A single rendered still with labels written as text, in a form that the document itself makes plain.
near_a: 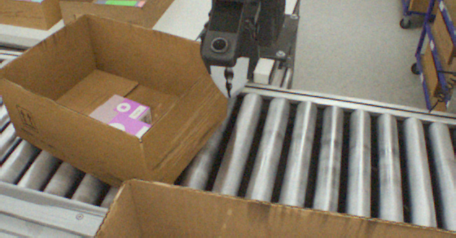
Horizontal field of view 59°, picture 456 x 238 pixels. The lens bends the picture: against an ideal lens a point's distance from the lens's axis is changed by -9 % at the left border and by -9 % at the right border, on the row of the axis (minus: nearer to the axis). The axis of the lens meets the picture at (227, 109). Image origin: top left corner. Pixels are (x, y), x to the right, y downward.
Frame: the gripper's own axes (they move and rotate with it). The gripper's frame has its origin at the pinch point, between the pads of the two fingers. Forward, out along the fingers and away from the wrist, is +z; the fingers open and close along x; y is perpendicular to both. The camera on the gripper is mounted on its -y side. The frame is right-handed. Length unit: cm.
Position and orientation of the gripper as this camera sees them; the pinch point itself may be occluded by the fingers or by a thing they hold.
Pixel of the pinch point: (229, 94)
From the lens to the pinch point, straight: 71.9
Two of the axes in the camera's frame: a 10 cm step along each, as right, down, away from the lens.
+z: 0.0, 7.7, 6.4
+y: 2.1, -6.3, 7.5
